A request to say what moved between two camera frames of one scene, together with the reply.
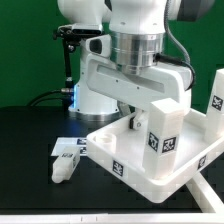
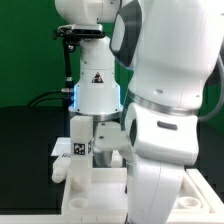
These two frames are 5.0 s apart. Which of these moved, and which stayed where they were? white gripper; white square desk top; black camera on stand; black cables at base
Moved: white square desk top; white gripper
Stayed: black cables at base; black camera on stand
